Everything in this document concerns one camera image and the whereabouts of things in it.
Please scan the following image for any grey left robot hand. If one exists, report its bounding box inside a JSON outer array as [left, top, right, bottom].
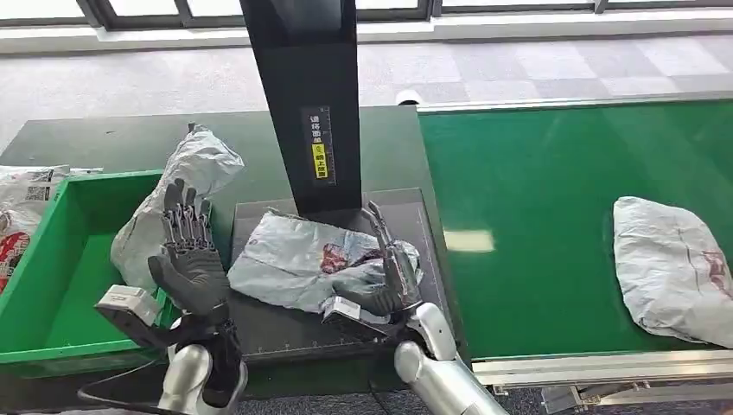
[[147, 178, 232, 319]]

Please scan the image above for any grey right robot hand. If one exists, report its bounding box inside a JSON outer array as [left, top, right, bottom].
[[335, 200, 424, 317]]

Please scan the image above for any grey plastic mailer parcel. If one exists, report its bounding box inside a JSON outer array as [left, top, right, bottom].
[[226, 208, 425, 315], [612, 196, 733, 350], [110, 123, 245, 294]]

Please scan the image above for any green plastic crate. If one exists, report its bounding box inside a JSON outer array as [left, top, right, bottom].
[[0, 169, 183, 366]]

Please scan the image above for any yellow black column label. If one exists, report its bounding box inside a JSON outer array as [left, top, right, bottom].
[[302, 105, 339, 188]]

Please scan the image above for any green conveyor belt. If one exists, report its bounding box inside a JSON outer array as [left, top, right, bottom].
[[417, 99, 733, 361]]

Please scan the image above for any white parcel with QR code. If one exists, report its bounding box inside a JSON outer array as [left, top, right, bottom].
[[0, 164, 105, 293]]

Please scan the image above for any black scanner column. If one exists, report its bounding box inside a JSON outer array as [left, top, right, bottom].
[[239, 0, 364, 218]]

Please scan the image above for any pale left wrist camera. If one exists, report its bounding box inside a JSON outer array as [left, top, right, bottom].
[[94, 284, 164, 330]]

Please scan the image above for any black scanner base plate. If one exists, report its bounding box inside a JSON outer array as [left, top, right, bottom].
[[228, 188, 459, 363]]

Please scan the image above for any black cable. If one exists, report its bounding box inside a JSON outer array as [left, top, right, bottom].
[[77, 361, 173, 415]]

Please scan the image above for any aluminium conveyor frame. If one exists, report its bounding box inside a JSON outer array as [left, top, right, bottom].
[[415, 91, 733, 415]]

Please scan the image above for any dark window frame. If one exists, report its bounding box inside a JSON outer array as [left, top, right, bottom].
[[0, 0, 733, 31]]

